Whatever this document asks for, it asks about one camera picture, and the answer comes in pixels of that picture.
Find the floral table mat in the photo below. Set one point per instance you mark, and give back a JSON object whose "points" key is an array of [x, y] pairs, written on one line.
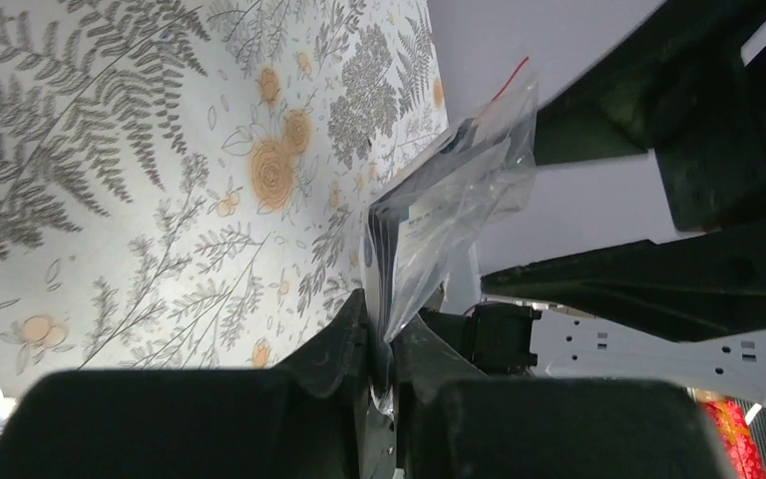
{"points": [[182, 182]]}

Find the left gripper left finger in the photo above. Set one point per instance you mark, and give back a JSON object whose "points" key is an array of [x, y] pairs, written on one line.
{"points": [[301, 418]]}

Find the white sachets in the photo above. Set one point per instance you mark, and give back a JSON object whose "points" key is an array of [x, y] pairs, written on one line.
{"points": [[479, 170]]}

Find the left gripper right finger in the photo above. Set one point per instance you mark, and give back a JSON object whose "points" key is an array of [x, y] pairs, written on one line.
{"points": [[455, 421]]}

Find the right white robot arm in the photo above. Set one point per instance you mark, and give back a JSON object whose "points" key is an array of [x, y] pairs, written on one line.
{"points": [[649, 208]]}

